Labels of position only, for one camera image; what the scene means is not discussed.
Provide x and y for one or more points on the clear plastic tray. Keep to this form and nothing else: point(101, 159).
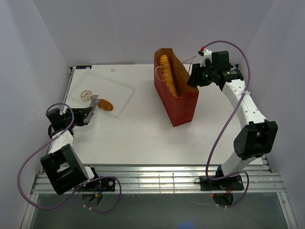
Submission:
point(104, 87)

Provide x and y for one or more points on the red paper bag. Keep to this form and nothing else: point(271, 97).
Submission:
point(180, 108)

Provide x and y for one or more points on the long ridged bread loaf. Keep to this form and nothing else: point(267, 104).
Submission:
point(167, 75)

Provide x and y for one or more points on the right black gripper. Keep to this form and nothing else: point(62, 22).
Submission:
point(196, 70)

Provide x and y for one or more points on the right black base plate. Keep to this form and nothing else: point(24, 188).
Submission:
point(232, 183)

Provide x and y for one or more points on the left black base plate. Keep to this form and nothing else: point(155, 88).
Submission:
point(106, 183)

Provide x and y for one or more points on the brown glazed bread piece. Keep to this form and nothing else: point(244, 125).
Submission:
point(105, 105)

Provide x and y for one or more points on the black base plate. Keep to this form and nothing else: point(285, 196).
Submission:
point(106, 183)
point(232, 183)

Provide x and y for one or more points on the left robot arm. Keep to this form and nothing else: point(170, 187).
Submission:
point(61, 164)

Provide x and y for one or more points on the aluminium frame rail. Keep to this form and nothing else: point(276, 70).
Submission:
point(180, 179)

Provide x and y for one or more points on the metal tongs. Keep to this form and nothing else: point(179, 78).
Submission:
point(94, 101)

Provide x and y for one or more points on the white patterned round bread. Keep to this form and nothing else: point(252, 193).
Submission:
point(86, 95)

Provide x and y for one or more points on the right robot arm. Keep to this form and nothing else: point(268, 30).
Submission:
point(257, 134)

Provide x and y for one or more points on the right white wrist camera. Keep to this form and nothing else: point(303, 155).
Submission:
point(205, 54)

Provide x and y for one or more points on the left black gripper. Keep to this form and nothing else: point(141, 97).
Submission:
point(79, 113)

